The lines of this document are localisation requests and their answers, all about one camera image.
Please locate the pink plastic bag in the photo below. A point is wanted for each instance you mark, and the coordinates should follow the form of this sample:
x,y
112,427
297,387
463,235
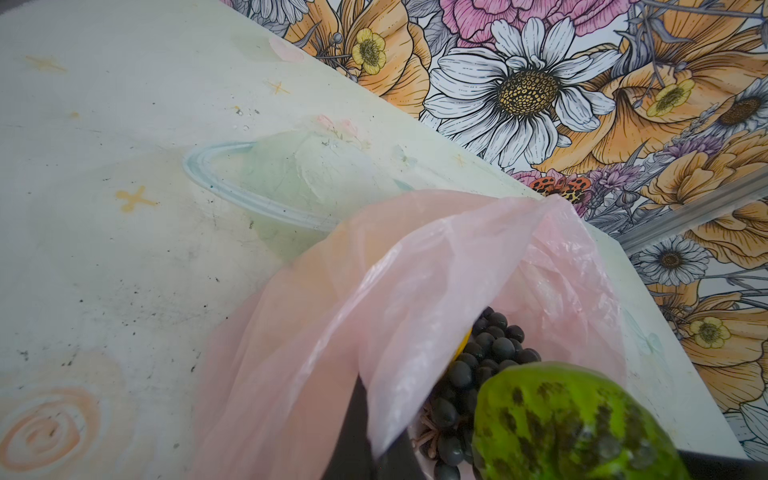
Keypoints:
x,y
387,297

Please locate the dark fake grape bunch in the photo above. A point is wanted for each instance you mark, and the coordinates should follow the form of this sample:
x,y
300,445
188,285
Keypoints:
x,y
444,427

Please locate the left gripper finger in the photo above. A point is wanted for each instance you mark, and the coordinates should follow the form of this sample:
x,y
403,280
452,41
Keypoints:
x,y
352,458

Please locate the yellow fake banana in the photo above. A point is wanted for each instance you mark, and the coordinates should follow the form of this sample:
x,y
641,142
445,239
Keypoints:
x,y
462,345

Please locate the green fake lime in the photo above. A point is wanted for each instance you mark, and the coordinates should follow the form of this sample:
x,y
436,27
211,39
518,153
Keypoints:
x,y
553,420

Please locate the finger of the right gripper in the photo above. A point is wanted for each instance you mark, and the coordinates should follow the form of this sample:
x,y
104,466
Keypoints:
x,y
702,466

